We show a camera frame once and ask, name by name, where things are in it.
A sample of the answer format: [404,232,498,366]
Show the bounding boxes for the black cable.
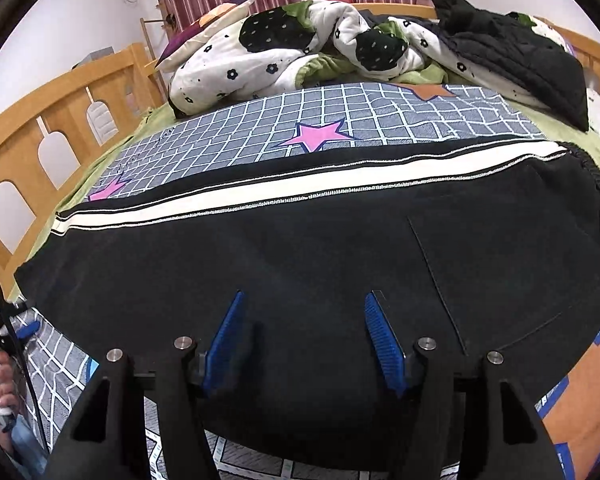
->
[0,247,51,461]

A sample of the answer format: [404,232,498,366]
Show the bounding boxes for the wooden bed frame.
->
[0,2,600,281]

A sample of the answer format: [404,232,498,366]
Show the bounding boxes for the white floral quilt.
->
[167,0,481,118]

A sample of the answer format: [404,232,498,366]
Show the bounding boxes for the person's left hand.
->
[0,350,22,433]

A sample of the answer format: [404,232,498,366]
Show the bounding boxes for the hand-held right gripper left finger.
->
[42,290,254,480]

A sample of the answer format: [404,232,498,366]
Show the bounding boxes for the wooden rack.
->
[140,10,178,88]

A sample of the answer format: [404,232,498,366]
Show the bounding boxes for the person's light blue jeans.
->
[5,407,51,480]

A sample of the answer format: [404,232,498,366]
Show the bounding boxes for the grey grid blanket with stars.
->
[0,82,600,480]

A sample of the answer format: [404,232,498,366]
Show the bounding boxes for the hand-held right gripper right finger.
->
[364,290,568,480]

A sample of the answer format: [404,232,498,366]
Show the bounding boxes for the black jacket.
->
[430,0,592,133]

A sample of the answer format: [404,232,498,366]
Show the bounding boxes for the grey box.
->
[72,46,117,69]

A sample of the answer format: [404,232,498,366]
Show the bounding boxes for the purple and orange pillow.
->
[154,0,258,72]

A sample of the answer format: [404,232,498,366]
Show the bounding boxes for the black pants with white stripe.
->
[14,139,600,473]

